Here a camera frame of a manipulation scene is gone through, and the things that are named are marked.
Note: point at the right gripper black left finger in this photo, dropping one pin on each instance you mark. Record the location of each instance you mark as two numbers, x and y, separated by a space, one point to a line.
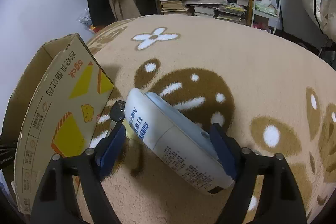
55 200

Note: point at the light blue power bank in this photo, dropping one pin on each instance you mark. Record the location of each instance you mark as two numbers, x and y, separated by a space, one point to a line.
192 130

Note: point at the brown cardboard box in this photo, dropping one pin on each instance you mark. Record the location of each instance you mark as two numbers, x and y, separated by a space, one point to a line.
54 108

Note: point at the black car key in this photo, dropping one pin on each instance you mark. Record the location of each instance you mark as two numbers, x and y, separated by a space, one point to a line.
117 111

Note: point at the white cylindrical bottle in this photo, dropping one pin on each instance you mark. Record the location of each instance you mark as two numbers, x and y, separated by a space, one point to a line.
173 146

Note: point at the beige brown patterned rug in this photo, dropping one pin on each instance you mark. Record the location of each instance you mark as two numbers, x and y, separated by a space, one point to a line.
269 93

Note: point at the plastic snack bag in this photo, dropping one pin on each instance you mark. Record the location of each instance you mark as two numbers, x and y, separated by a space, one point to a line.
85 19

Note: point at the white metal cart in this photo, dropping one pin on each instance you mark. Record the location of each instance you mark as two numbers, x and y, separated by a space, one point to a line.
266 15

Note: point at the stack of books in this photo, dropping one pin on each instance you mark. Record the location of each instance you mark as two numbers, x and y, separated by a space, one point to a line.
173 7

